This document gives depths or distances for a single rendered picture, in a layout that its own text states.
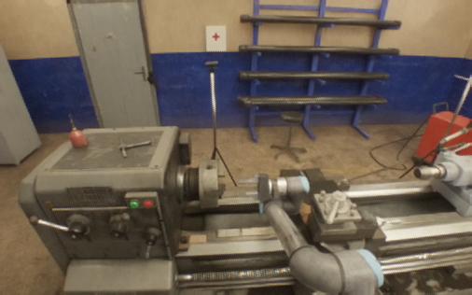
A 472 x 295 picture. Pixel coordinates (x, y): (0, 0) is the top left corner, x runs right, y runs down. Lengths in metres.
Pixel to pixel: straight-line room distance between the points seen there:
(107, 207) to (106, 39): 3.47
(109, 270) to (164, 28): 3.44
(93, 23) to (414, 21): 5.11
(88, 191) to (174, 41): 3.28
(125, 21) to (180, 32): 0.82
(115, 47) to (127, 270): 3.52
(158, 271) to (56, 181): 0.61
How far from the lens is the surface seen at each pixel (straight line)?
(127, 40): 4.22
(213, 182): 1.17
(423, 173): 1.72
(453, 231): 1.89
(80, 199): 1.15
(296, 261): 0.84
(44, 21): 4.79
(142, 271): 1.34
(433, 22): 5.42
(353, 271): 0.83
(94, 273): 1.42
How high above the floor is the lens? 1.89
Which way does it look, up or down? 30 degrees down
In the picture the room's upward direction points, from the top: straight up
